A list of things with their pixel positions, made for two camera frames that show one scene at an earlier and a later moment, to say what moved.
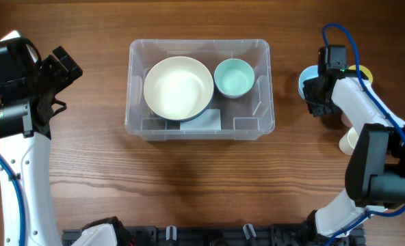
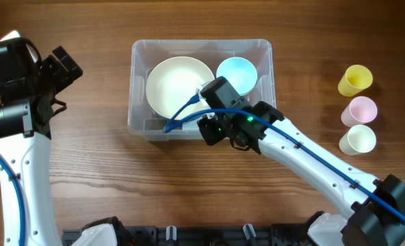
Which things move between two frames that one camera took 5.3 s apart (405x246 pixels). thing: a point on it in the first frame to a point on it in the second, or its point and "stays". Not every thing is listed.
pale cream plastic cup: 348,142 stays
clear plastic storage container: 206,89 stays
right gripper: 317,110 to 211,136
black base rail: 268,235 stays
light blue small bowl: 310,72 to 239,72
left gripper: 64,77 stays
